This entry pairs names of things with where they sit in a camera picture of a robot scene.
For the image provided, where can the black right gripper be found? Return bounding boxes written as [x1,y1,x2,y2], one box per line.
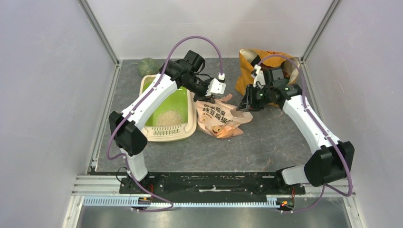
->
[237,84,273,113]

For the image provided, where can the pink cat litter bag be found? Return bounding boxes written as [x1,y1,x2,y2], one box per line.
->
[195,94,253,139]

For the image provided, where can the cream green litter box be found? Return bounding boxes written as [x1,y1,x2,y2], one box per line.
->
[142,87,197,142]

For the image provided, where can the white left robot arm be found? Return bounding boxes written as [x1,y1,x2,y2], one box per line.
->
[109,50,226,194]

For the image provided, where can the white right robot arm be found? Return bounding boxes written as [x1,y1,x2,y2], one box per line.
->
[237,65,355,194]

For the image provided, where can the beige litter pellets pile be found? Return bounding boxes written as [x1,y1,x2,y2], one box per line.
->
[155,110,183,127]

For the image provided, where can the green fuzzy ball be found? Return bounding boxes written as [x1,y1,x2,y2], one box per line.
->
[137,57,160,77]

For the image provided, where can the orange paper bag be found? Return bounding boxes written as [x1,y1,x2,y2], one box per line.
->
[235,48,300,95]

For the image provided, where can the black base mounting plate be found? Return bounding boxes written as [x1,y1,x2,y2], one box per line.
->
[118,171,306,203]

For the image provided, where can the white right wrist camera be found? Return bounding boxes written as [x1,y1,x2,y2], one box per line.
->
[251,64,266,88]

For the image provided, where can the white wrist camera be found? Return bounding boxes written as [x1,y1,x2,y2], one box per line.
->
[206,73,226,96]
[251,64,266,88]

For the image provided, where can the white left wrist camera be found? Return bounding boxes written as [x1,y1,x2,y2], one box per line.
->
[206,73,226,96]

